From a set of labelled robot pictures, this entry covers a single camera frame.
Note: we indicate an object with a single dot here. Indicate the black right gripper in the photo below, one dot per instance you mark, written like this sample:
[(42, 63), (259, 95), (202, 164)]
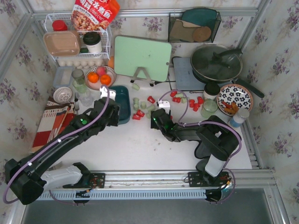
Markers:
[(155, 119)]

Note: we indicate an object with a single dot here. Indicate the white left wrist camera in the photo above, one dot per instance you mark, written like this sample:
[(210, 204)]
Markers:
[(107, 93)]

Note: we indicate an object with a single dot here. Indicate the red capsule by cooker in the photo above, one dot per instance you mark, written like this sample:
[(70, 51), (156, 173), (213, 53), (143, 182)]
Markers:
[(173, 93)]

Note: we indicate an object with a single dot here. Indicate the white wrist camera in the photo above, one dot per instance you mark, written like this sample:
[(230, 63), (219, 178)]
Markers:
[(164, 104), (107, 93)]

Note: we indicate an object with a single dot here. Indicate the teal plate in organizer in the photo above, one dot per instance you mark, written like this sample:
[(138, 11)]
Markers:
[(203, 17)]

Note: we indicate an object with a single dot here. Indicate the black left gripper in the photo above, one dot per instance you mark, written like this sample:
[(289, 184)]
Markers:
[(114, 112)]

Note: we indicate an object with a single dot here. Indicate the black frying pan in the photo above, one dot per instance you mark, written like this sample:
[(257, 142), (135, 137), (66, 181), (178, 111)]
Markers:
[(219, 64)]

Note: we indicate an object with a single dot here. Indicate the white wire rack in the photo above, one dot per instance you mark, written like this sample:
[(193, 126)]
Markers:
[(66, 17)]

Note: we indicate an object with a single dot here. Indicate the black-lid white jar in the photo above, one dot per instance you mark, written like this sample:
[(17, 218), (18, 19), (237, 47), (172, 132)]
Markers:
[(211, 90)]

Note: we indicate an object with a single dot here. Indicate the round cork coaster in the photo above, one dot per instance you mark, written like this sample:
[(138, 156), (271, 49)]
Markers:
[(201, 34)]

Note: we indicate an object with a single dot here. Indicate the red capsule center top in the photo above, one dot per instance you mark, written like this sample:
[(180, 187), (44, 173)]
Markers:
[(151, 99)]

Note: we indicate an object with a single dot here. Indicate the orange fruit left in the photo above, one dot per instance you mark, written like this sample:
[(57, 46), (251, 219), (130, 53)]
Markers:
[(93, 77)]

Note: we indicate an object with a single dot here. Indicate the beige plastic tray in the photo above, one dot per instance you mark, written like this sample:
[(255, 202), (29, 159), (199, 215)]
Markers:
[(62, 43)]

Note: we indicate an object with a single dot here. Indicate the red capsule right middle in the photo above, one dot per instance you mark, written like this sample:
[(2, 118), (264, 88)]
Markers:
[(177, 100)]

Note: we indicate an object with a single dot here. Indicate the white black-lid coffee cup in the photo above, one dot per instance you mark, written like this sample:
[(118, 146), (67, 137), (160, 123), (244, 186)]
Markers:
[(93, 42)]

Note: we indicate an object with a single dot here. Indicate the red snack bag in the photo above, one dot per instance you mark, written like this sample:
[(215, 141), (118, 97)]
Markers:
[(91, 15)]

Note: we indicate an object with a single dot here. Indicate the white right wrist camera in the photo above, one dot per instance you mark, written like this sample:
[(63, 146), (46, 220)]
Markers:
[(164, 104)]

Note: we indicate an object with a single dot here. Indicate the green capsule near board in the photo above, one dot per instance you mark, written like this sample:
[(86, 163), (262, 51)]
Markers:
[(135, 87)]

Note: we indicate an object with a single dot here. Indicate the red capsule left lower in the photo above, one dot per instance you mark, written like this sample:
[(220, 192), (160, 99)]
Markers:
[(136, 117)]

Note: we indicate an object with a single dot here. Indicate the metal fork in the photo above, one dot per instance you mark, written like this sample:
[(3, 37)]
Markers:
[(76, 105)]

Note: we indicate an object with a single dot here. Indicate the orange fruit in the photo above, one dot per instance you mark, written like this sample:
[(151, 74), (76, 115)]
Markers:
[(105, 79), (93, 77)]

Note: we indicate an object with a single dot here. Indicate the green cutting board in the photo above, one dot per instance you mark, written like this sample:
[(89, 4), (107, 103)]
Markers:
[(131, 53)]

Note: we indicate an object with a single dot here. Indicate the fruit bowl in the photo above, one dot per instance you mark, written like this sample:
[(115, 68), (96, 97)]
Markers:
[(97, 85)]

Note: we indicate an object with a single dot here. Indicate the red lid jar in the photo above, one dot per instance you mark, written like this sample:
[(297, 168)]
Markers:
[(59, 25)]

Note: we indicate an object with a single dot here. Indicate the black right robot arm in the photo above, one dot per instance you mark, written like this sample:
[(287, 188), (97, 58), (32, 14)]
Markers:
[(217, 142)]

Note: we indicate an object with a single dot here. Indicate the egg carton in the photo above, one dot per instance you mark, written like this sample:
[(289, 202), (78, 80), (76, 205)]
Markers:
[(81, 63)]

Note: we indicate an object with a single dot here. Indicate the clear glass cup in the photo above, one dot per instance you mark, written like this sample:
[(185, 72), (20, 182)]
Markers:
[(86, 98)]

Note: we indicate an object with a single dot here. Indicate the orange behind board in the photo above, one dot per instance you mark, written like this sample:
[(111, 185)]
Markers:
[(111, 62)]

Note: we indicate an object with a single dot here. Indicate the red apple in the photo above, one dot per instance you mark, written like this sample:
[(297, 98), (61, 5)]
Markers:
[(101, 70)]

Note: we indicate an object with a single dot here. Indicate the clear food container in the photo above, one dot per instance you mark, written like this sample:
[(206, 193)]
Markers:
[(63, 77)]

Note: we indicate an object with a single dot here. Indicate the white strainer basket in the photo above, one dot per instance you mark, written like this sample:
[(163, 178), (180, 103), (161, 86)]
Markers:
[(62, 95)]

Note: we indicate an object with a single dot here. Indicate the grey induction cooker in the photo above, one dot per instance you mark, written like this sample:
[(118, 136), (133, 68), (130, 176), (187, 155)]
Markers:
[(185, 79)]

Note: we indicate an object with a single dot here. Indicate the black mesh organizer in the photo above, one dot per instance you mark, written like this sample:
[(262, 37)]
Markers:
[(181, 31)]

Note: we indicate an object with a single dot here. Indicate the white bottle grey cap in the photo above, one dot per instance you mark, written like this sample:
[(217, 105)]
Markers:
[(238, 119)]

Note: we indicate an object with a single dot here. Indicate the teal storage basket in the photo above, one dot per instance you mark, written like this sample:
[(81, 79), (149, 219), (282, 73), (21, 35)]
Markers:
[(122, 98)]

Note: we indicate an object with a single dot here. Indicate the floral blue plate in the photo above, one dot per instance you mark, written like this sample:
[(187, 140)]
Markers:
[(233, 97)]

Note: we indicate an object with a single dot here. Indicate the green plastic cup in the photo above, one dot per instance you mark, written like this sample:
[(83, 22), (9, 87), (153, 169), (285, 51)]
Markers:
[(209, 108)]

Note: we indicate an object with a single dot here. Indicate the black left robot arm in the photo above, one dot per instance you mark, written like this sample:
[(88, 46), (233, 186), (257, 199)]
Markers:
[(30, 177)]

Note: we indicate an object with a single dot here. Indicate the patterned orange cloth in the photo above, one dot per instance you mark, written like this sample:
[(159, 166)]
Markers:
[(56, 117)]

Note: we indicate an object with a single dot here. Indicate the green glass jar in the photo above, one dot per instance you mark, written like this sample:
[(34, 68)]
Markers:
[(79, 80)]

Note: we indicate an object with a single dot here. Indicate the orange fruit right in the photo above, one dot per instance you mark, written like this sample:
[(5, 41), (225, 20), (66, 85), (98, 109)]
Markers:
[(105, 79)]

